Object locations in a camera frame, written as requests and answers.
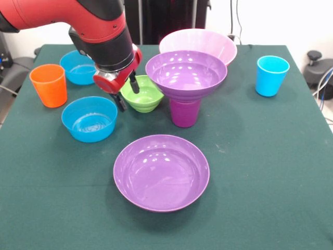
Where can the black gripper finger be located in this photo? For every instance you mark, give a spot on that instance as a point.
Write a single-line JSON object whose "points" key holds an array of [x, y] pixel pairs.
{"points": [[121, 104], [135, 86]]}

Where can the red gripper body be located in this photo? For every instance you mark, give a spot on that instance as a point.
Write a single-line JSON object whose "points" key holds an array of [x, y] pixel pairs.
{"points": [[112, 84]]}

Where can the green ribbed bowl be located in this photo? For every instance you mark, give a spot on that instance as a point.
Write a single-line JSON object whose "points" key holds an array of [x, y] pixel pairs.
{"points": [[145, 101]]}

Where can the blue bowl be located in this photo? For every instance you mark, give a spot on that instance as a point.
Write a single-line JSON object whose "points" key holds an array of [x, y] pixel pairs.
{"points": [[75, 74], [89, 134]]}

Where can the purple bowl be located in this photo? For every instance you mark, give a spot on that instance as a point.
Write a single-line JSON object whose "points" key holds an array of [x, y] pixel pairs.
{"points": [[161, 179], [186, 75]]}

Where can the purple cup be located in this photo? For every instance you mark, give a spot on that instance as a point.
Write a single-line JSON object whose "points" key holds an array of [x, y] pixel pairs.
{"points": [[184, 114]]}

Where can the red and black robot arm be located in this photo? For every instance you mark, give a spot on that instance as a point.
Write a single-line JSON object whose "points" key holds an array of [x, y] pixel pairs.
{"points": [[78, 20]]}

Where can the orange cup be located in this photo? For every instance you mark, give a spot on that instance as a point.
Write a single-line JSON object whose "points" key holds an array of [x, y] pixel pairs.
{"points": [[50, 92]]}

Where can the large pink bowl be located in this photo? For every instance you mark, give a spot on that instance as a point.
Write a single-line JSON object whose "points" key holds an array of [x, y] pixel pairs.
{"points": [[203, 40]]}

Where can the grey chair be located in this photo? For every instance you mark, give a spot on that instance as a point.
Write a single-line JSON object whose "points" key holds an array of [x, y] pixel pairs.
{"points": [[18, 70]]}

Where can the black equipment box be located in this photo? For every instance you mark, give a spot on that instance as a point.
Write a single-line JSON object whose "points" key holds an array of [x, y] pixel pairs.
{"points": [[4, 52]]}

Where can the dark green tablecloth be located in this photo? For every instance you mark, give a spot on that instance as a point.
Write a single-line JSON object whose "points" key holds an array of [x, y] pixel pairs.
{"points": [[166, 229]]}

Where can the blue cup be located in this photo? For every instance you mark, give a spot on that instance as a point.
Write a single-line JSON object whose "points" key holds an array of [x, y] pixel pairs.
{"points": [[270, 80]]}

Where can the black knob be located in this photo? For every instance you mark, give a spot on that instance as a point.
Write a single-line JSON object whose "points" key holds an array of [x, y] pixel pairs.
{"points": [[314, 55]]}

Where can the dark grey base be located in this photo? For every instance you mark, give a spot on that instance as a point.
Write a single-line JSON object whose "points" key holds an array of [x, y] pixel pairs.
{"points": [[318, 74]]}

